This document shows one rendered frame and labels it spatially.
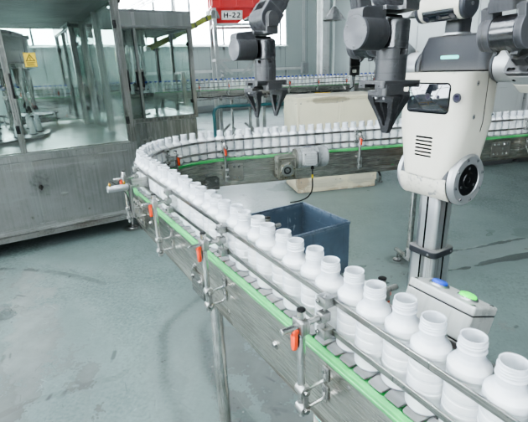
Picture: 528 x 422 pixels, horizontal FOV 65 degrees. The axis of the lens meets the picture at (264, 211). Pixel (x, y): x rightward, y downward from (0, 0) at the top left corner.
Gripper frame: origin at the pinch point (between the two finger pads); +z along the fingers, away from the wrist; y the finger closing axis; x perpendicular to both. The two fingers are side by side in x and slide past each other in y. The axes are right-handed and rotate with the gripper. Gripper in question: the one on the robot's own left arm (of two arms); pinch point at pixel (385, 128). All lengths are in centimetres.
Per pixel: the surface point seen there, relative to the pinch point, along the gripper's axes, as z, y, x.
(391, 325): 28.3, -16.0, -19.6
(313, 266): 27.4, -15.0, 2.6
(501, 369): 24.9, -15.7, -37.0
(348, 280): 25.6, -15.4, -8.2
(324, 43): -78, 672, 864
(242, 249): 33.8, -16.6, 31.4
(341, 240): 52, 39, 54
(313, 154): 38, 91, 142
